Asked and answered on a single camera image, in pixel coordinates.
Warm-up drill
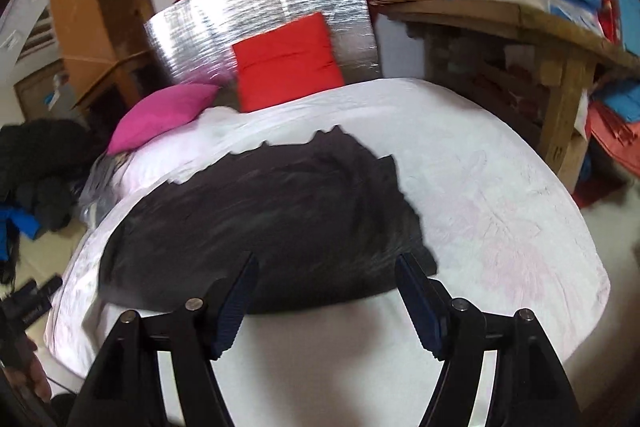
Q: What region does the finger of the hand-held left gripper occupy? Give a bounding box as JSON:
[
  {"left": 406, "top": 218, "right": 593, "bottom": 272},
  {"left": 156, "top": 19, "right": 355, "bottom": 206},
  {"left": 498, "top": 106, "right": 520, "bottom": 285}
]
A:
[
  {"left": 14, "top": 279, "right": 37, "bottom": 303},
  {"left": 37, "top": 276, "right": 63, "bottom": 299}
]

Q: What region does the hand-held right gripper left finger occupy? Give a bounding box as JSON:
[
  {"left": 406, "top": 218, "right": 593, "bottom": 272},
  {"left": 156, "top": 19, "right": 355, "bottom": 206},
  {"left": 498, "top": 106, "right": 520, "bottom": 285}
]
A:
[{"left": 65, "top": 252, "right": 260, "bottom": 427}]

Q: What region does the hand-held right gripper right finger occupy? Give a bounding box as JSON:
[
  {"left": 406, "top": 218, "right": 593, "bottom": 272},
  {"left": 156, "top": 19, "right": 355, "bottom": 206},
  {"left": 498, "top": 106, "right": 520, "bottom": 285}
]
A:
[{"left": 395, "top": 253, "right": 583, "bottom": 427}]

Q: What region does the dark quilted jacket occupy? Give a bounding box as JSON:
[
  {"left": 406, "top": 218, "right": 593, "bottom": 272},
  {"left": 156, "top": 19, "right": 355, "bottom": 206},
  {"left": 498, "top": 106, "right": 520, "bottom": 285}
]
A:
[{"left": 98, "top": 125, "right": 440, "bottom": 314}]

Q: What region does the pile of black clothes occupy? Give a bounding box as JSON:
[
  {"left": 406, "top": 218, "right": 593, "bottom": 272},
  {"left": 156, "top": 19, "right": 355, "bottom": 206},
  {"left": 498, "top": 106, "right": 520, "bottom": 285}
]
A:
[{"left": 0, "top": 119, "right": 96, "bottom": 230}]

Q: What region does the person's left hand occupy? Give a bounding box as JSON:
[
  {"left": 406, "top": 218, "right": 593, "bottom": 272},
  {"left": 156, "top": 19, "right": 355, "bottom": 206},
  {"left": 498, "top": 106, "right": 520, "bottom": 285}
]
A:
[{"left": 10, "top": 337, "right": 53, "bottom": 403}]

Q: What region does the bright blue garment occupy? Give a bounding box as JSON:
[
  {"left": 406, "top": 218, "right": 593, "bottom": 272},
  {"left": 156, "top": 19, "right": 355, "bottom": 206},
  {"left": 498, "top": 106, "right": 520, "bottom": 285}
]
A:
[{"left": 0, "top": 204, "right": 41, "bottom": 263}]

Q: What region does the grey garment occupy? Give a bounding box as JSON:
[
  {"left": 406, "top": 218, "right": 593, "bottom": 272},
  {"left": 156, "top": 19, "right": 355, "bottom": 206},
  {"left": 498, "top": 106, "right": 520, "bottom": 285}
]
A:
[{"left": 77, "top": 152, "right": 133, "bottom": 228}]

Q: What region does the white bed blanket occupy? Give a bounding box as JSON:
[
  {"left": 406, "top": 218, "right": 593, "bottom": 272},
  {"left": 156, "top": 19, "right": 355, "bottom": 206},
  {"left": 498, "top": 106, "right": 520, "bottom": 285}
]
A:
[{"left": 45, "top": 78, "right": 612, "bottom": 427}]

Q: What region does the wooden door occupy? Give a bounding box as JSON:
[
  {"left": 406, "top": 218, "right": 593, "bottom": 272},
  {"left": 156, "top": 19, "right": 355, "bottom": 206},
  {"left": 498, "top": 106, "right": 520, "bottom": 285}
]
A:
[{"left": 12, "top": 72, "right": 66, "bottom": 125}]

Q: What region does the pink pillow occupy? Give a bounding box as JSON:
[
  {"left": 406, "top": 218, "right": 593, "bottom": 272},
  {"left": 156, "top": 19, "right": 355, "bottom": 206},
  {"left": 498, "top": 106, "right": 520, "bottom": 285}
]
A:
[{"left": 107, "top": 83, "right": 221, "bottom": 156}]

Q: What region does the red pillow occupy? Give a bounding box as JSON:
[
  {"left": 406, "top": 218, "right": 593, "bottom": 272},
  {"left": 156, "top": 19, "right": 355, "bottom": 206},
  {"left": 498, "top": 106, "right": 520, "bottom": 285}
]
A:
[{"left": 231, "top": 12, "right": 346, "bottom": 112}]

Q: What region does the orange cloth stack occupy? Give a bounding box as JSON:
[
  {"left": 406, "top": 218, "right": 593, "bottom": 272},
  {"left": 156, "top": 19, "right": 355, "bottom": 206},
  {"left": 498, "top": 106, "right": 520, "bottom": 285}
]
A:
[{"left": 585, "top": 102, "right": 640, "bottom": 162}]

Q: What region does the silver foil panel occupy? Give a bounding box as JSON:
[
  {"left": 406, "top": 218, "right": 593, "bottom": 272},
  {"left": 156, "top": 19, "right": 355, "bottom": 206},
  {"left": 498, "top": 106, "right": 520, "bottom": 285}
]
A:
[{"left": 144, "top": 0, "right": 382, "bottom": 110}]

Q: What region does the blue cloth stack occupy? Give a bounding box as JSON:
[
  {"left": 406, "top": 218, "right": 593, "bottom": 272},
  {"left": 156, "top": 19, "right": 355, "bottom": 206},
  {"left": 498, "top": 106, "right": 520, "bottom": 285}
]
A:
[{"left": 595, "top": 79, "right": 640, "bottom": 125}]

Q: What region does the wooden table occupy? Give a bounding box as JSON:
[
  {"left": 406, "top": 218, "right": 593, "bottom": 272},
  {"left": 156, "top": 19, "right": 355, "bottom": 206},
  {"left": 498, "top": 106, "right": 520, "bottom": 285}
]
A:
[{"left": 380, "top": 0, "right": 640, "bottom": 192}]

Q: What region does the light blue bin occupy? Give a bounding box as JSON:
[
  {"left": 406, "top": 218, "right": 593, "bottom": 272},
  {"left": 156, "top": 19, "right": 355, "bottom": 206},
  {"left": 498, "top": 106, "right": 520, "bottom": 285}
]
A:
[{"left": 612, "top": 0, "right": 640, "bottom": 58}]

